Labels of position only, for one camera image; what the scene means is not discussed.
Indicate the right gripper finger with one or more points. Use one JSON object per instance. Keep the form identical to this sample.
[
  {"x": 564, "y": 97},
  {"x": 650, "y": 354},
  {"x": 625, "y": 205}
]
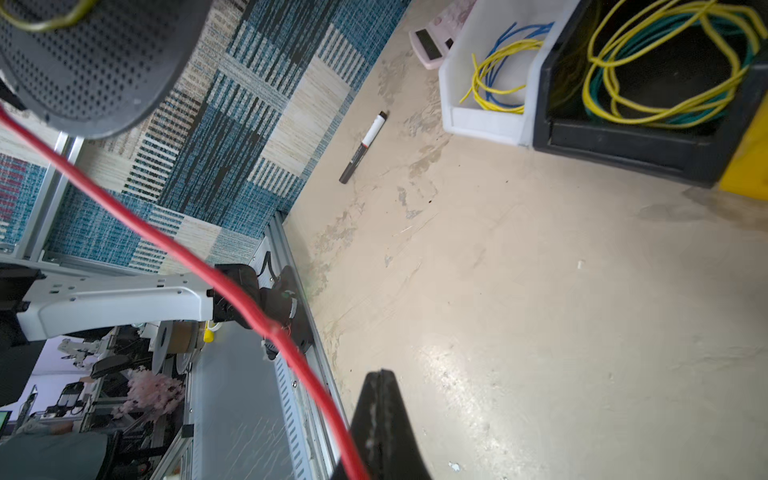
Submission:
[{"x": 382, "y": 431}]

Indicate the grey cable spool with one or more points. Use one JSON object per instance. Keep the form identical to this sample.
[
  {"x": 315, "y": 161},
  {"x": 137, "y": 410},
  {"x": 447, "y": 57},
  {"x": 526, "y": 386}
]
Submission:
[{"x": 95, "y": 69}]

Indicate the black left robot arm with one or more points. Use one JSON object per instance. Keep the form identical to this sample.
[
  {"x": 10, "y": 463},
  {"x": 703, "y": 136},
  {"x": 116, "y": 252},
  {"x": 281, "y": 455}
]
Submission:
[{"x": 37, "y": 306}]

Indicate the black white marker pen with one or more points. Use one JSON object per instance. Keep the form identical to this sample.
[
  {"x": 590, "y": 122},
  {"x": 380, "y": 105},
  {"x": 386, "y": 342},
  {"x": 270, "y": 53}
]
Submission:
[{"x": 364, "y": 146}]

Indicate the person in grey shirt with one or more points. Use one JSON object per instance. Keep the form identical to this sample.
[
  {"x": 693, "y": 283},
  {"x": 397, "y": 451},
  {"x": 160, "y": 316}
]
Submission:
[{"x": 41, "y": 455}]

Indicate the pink calculator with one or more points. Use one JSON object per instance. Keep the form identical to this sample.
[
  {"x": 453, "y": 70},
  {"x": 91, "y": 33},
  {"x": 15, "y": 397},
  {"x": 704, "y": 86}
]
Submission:
[{"x": 433, "y": 42}]

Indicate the black plastic bin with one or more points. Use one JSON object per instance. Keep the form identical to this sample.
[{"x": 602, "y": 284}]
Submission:
[{"x": 666, "y": 88}]

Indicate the white plastic bin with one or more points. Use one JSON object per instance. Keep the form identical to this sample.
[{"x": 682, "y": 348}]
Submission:
[{"x": 489, "y": 83}]

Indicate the yellow plastic bin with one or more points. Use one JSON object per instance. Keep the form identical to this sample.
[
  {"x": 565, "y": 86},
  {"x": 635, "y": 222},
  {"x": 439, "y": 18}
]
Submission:
[{"x": 746, "y": 174}]

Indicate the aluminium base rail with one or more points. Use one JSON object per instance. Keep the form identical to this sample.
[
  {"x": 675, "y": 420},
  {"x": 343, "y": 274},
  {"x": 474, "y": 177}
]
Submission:
[{"x": 245, "y": 416}]

